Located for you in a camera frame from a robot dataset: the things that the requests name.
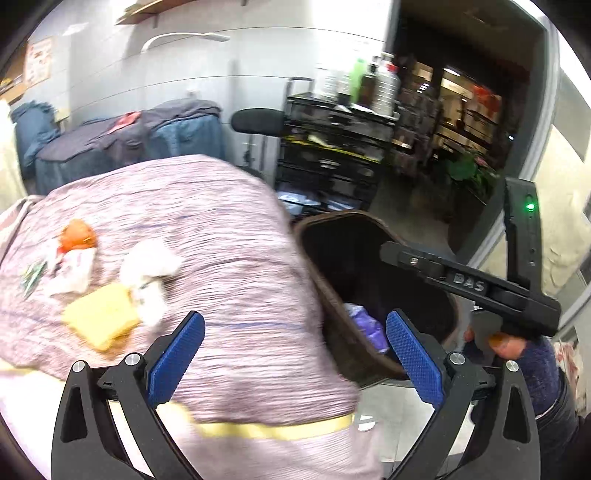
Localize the yellow paper sheet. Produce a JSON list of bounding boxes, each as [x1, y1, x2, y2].
[[286, 134, 384, 154]]

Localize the wall poster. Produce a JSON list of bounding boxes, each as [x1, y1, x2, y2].
[[25, 37, 54, 86]]

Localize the red hanging decoration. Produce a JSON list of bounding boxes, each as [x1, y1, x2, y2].
[[473, 87, 502, 109]]

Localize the purple plastic bag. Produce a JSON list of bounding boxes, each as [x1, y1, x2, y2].
[[342, 302, 391, 355]]

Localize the red cloth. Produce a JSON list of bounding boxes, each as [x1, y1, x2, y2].
[[108, 112, 141, 134]]

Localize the wooden wall shelf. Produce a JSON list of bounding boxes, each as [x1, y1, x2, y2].
[[115, 0, 195, 26]]

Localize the bed with pink-purple sheet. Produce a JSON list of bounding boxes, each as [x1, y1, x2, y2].
[[0, 154, 386, 480]]

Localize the green bottle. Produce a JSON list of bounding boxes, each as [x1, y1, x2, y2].
[[348, 58, 369, 100]]

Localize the white red-print plastic bag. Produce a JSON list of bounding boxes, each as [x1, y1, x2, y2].
[[44, 247, 98, 296]]

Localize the blue white packet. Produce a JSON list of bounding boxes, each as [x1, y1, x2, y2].
[[277, 191, 324, 215]]

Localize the white pump bottle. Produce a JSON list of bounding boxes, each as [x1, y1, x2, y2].
[[316, 67, 352, 97]]

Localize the green potted plant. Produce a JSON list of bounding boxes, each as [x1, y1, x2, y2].
[[445, 152, 502, 204]]

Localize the dark brown bottle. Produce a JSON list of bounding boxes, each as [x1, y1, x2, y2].
[[360, 62, 380, 104]]

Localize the person's right hand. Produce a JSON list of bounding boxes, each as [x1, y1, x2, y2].
[[488, 332, 529, 363]]

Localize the yellow plastic bag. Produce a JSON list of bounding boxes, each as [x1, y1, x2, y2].
[[62, 282, 141, 352]]

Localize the green foil wrapper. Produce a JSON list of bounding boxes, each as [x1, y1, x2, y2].
[[21, 259, 49, 298]]

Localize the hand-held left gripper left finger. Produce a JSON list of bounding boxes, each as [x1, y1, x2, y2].
[[51, 310, 206, 480]]

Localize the shop display rack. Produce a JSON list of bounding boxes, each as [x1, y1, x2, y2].
[[397, 60, 513, 176]]

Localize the black mesh cart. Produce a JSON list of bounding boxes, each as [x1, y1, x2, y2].
[[274, 78, 400, 217]]

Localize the black round stool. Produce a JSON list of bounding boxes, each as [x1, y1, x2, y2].
[[231, 107, 284, 174]]

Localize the blue bedding pile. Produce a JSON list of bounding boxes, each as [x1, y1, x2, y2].
[[10, 102, 61, 169]]

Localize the cream towel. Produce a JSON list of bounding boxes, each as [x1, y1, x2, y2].
[[0, 99, 24, 213]]

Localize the brown plastic bin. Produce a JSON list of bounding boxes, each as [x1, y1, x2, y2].
[[293, 210, 462, 388]]

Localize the bed with grey cover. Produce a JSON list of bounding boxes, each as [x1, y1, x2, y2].
[[34, 99, 227, 197]]

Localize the grey metal door frame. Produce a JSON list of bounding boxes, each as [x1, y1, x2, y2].
[[450, 0, 568, 278]]

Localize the person's dark trousers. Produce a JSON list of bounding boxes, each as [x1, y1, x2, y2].
[[531, 369, 585, 480]]

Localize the orange plastic package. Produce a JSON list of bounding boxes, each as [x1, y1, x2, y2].
[[58, 219, 99, 254]]

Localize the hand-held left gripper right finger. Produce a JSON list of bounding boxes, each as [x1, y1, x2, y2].
[[385, 308, 541, 480]]

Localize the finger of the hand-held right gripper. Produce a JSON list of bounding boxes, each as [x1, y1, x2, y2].
[[379, 240, 452, 288]]

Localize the white floor lamp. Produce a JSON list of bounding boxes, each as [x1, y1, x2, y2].
[[141, 31, 230, 52]]

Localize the clear bottle with red cap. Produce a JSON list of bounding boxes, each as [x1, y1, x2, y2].
[[372, 53, 400, 116]]

